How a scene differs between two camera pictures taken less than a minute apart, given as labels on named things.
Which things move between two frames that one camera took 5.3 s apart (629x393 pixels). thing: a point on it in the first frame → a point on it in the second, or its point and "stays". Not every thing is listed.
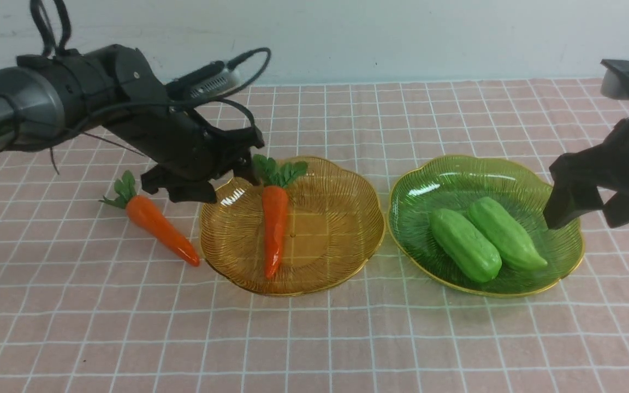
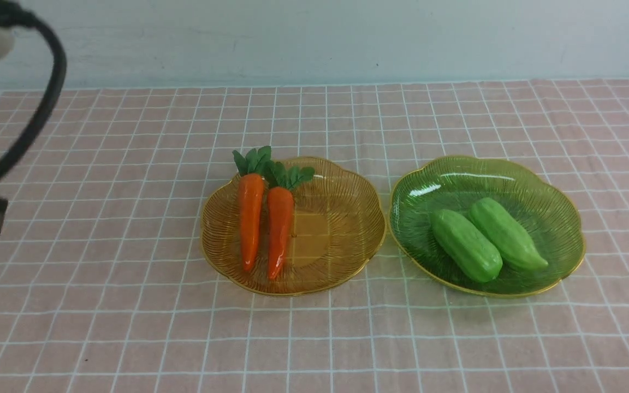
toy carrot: (144, 215) → (253, 162)
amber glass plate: (333, 226) stays
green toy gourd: (515, 248) stays
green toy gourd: (470, 251) stays
